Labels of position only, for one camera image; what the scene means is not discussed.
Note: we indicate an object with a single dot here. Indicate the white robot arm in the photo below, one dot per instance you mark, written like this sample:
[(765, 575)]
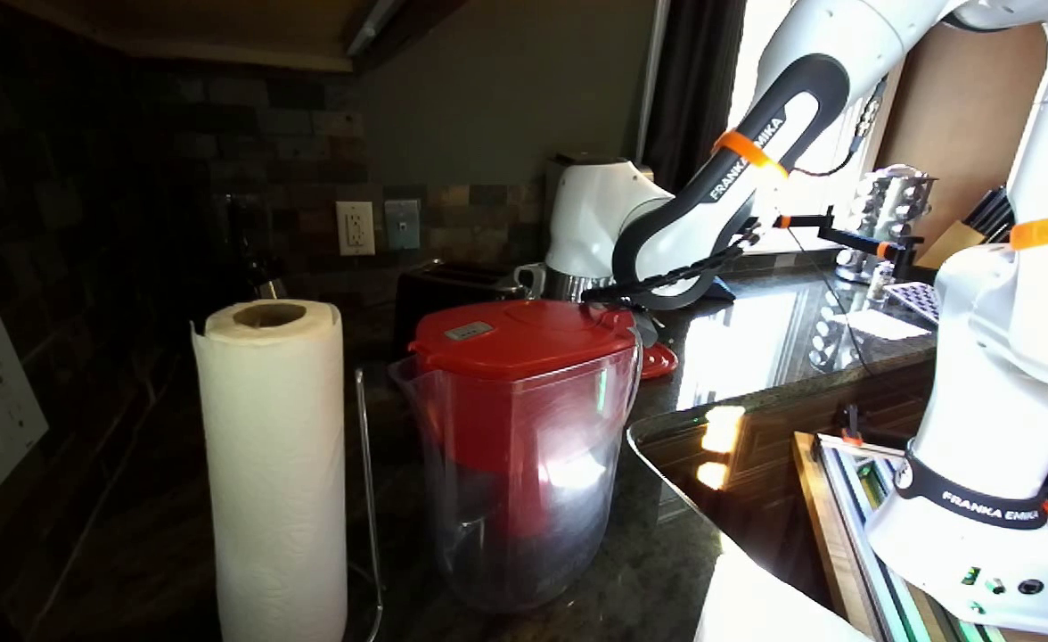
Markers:
[(967, 519)]

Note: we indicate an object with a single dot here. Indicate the red lidded water pitcher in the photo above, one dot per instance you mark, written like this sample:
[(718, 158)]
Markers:
[(522, 410)]

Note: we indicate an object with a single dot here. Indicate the black toaster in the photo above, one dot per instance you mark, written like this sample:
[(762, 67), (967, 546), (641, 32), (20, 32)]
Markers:
[(435, 285)]

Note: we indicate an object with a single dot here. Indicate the white paper towel roll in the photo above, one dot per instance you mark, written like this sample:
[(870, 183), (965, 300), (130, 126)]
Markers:
[(276, 458)]

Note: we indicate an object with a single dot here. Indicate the wooden knife block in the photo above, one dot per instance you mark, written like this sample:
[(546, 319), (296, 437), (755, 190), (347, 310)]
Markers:
[(988, 222)]

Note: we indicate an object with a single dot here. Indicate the blue light switch plate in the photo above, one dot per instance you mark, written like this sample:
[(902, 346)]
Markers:
[(405, 222)]

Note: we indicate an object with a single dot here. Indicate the wire paper towel holder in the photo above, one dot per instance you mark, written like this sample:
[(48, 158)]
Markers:
[(370, 500)]

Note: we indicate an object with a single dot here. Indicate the white light switch plate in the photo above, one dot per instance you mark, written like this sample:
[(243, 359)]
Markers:
[(355, 225)]

